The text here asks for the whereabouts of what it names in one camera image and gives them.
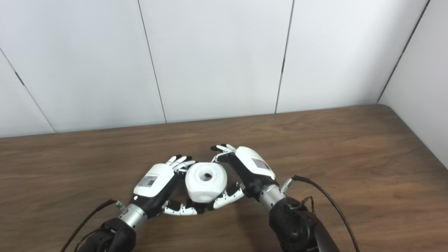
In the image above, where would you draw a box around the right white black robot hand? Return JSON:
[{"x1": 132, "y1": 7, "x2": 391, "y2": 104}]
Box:
[{"x1": 210, "y1": 144, "x2": 280, "y2": 210}]

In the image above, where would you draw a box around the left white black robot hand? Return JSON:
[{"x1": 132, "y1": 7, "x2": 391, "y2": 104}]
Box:
[{"x1": 129, "y1": 154, "x2": 200, "y2": 218}]

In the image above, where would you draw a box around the round white plastic piece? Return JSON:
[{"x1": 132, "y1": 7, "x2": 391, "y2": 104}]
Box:
[{"x1": 185, "y1": 162, "x2": 228, "y2": 203}]

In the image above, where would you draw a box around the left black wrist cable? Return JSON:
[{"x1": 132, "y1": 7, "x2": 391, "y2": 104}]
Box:
[{"x1": 59, "y1": 199, "x2": 128, "y2": 252}]

